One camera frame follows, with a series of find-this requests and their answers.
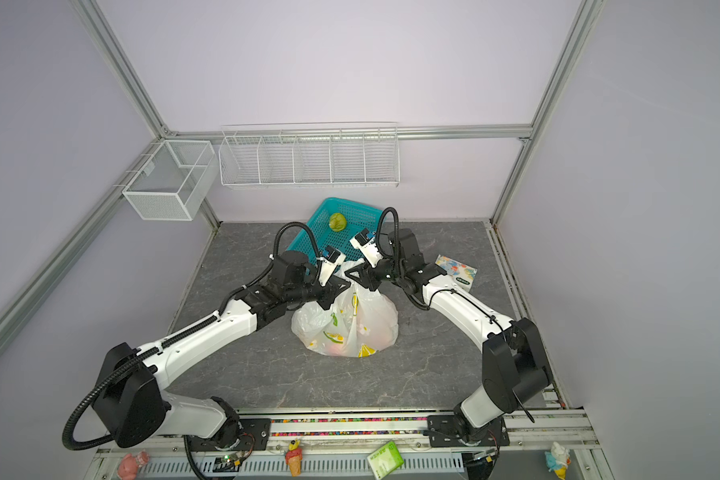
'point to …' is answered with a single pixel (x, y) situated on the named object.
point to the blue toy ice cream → (558, 460)
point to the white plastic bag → (360, 323)
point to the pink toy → (129, 463)
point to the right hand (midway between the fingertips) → (351, 270)
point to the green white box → (385, 461)
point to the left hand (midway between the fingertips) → (349, 287)
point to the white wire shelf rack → (310, 155)
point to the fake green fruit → (337, 222)
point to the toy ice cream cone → (294, 457)
